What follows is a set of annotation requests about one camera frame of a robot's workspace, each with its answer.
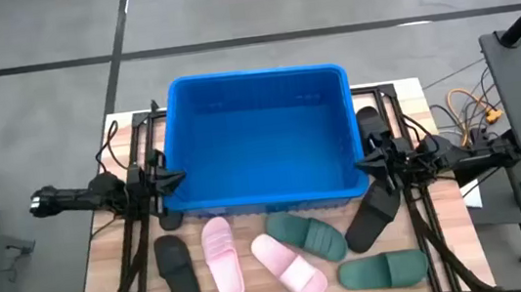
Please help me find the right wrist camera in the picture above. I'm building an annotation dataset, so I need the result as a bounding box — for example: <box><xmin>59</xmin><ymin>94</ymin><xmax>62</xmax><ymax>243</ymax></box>
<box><xmin>370</xmin><ymin>129</ymin><xmax>396</xmax><ymax>153</ymax></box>

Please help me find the blue plastic bin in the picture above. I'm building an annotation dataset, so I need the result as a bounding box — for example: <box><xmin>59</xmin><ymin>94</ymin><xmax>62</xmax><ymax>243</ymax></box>
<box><xmin>149</xmin><ymin>56</ymin><xmax>374</xmax><ymax>227</ymax></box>

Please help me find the orange cable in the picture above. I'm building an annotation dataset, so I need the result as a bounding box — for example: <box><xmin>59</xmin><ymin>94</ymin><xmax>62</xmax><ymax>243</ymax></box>
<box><xmin>445</xmin><ymin>83</ymin><xmax>507</xmax><ymax>149</ymax></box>

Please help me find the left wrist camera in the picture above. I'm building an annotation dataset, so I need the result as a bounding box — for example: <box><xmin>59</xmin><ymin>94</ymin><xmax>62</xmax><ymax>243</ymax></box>
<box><xmin>144</xmin><ymin>147</ymin><xmax>170</xmax><ymax>174</ymax></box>

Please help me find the looped black floor cable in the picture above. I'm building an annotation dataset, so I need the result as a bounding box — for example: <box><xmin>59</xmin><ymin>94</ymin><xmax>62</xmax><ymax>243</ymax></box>
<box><xmin>425</xmin><ymin>64</ymin><xmax>505</xmax><ymax>151</ymax></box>

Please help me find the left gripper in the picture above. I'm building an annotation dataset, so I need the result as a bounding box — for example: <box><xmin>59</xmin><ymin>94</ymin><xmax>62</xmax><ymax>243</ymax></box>
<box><xmin>125</xmin><ymin>159</ymin><xmax>191</xmax><ymax>216</ymax></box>

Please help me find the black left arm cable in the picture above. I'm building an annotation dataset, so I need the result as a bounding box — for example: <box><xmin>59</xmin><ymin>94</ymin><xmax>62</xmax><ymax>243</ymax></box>
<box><xmin>90</xmin><ymin>118</ymin><xmax>126</xmax><ymax>176</ymax></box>

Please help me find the pink rubber slide sandal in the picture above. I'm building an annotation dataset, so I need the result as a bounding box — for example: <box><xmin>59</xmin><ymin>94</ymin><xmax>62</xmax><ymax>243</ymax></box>
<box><xmin>248</xmin><ymin>227</ymin><xmax>330</xmax><ymax>292</ymax></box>
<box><xmin>198</xmin><ymin>214</ymin><xmax>246</xmax><ymax>292</ymax></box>

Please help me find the black aluminium mounting frame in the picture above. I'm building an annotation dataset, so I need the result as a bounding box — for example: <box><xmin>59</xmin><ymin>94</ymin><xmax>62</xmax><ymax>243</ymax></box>
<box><xmin>57</xmin><ymin>97</ymin><xmax>190</xmax><ymax>292</ymax></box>
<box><xmin>349</xmin><ymin>72</ymin><xmax>499</xmax><ymax>292</ymax></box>

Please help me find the thin black floor cable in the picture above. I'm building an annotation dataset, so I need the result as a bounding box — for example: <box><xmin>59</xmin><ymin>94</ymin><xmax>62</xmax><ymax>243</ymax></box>
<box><xmin>420</xmin><ymin>57</ymin><xmax>489</xmax><ymax>92</ymax></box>

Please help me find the white paper sheet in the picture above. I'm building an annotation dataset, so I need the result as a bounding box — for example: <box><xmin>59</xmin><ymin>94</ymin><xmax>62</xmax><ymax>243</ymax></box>
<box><xmin>459</xmin><ymin>178</ymin><xmax>484</xmax><ymax>210</ymax></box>

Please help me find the green rubber slide sandal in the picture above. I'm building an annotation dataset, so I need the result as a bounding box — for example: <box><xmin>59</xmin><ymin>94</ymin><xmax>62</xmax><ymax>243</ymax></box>
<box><xmin>263</xmin><ymin>204</ymin><xmax>350</xmax><ymax>271</ymax></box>
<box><xmin>335</xmin><ymin>246</ymin><xmax>433</xmax><ymax>292</ymax></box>

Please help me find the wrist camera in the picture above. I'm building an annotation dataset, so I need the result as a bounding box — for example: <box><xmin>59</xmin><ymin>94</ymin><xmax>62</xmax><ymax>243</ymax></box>
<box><xmin>370</xmin><ymin>129</ymin><xmax>396</xmax><ymax>153</ymax></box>
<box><xmin>144</xmin><ymin>147</ymin><xmax>170</xmax><ymax>174</ymax></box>

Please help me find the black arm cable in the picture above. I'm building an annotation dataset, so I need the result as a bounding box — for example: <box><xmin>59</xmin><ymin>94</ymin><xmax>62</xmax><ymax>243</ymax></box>
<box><xmin>90</xmin><ymin>118</ymin><xmax>126</xmax><ymax>176</ymax></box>
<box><xmin>402</xmin><ymin>109</ymin><xmax>437</xmax><ymax>150</ymax></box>

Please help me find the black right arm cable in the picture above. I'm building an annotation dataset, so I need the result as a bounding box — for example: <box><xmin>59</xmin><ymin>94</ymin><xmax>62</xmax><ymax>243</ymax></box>
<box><xmin>402</xmin><ymin>109</ymin><xmax>437</xmax><ymax>150</ymax></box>

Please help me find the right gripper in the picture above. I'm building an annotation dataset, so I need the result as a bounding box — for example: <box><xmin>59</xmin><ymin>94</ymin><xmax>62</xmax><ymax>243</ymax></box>
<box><xmin>352</xmin><ymin>136</ymin><xmax>426</xmax><ymax>189</ymax></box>

